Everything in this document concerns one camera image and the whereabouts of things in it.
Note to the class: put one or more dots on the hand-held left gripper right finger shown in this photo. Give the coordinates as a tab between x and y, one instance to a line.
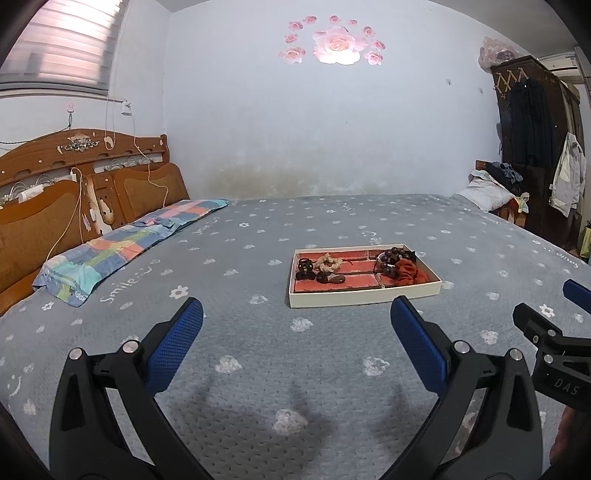
418	344

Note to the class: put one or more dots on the orange scrunchie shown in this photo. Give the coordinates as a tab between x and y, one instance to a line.
408	272

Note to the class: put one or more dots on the white hanging jacket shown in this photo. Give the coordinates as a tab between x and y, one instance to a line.
568	180

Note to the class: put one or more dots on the pink rose wall sticker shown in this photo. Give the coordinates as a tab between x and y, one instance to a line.
336	45

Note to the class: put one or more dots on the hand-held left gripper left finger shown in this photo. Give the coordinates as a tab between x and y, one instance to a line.
178	341

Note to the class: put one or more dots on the person's right hand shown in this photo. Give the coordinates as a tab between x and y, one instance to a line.
565	436

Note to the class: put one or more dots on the white air conditioner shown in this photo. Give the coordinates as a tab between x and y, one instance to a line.
561	64

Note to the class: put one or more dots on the pink plastic bag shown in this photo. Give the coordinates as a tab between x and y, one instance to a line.
496	53

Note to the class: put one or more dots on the window blind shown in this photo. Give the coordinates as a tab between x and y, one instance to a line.
60	46

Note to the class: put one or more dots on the brick pattern tray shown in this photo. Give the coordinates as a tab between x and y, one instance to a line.
364	295

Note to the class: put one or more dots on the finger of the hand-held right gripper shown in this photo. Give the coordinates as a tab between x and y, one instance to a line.
577	291
533	321

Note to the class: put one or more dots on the cream flower headband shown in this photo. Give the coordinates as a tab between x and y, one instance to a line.
328	262

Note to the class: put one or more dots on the brown teardrop hair clip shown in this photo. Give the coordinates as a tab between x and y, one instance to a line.
334	279

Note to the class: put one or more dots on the chair with piled clothes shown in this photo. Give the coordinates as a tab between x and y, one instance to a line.
489	187

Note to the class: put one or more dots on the patchwork pillow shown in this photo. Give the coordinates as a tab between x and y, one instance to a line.
124	244

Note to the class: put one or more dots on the black claw clip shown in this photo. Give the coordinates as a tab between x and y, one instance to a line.
304	267

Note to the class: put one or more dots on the dark hanging jacket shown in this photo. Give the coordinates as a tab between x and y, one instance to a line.
531	124

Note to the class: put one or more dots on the dark wooden wardrobe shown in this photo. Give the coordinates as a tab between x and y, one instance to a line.
531	194

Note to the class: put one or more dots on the wooden carved headboard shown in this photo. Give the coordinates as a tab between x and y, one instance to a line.
41	221

